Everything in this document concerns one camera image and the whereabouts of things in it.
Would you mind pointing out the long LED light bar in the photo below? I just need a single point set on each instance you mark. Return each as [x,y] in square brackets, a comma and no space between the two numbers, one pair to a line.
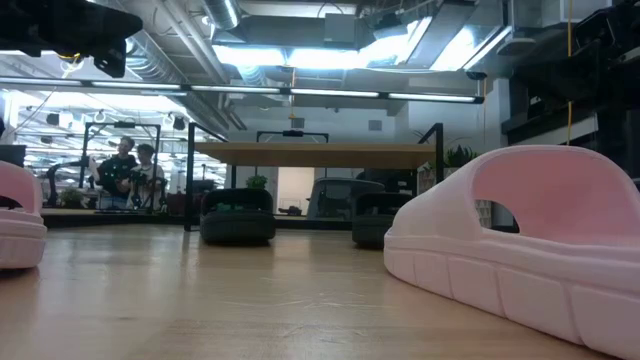
[330,92]

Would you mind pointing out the green plant in patterned pot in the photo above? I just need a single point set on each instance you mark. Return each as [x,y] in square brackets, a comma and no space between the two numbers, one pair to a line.
[457,156]

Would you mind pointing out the small green room plant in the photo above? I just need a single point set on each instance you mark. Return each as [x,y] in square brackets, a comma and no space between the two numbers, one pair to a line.
[256,181]

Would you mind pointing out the person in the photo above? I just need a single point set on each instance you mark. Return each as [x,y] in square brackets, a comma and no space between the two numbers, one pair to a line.
[146,180]
[116,175]

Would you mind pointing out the dark monitor screen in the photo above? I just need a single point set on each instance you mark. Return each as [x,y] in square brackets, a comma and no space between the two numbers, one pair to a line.
[12,156]

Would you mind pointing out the wooden shelf with black legs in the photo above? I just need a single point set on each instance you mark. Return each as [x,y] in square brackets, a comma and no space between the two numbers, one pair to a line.
[310,155]

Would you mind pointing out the low green room plant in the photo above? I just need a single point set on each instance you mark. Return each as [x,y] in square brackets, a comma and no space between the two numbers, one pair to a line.
[72,197]

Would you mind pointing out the pink foam slide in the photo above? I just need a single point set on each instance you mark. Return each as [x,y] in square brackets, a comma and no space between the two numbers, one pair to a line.
[20,235]
[550,270]

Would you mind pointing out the black metal rig frame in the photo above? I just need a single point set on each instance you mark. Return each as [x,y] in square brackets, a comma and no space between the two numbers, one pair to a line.
[120,125]
[292,133]

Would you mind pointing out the grey office chair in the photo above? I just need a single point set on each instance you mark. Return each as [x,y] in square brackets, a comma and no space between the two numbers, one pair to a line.
[340,197]

